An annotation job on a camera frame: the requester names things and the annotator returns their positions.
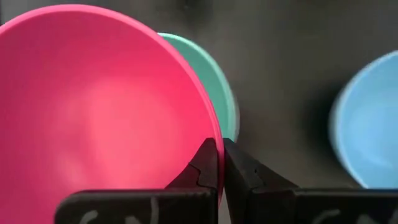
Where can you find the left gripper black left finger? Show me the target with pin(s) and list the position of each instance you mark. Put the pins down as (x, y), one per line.
(186, 205)

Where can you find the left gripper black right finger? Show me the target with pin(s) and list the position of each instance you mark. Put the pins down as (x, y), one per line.
(264, 205)

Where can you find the teal bowl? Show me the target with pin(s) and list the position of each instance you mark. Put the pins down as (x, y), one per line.
(217, 84)

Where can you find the magenta bowl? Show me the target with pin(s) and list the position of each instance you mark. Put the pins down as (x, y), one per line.
(102, 109)

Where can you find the light blue bowl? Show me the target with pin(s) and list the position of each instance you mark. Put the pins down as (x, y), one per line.
(370, 124)

